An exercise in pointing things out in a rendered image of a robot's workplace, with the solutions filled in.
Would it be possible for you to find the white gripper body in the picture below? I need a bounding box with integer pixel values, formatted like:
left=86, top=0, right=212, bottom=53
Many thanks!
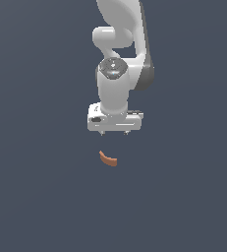
left=86, top=102, right=144, bottom=133

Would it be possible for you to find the curved orange object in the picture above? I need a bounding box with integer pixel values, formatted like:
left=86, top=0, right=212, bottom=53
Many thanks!
left=98, top=150, right=118, bottom=167

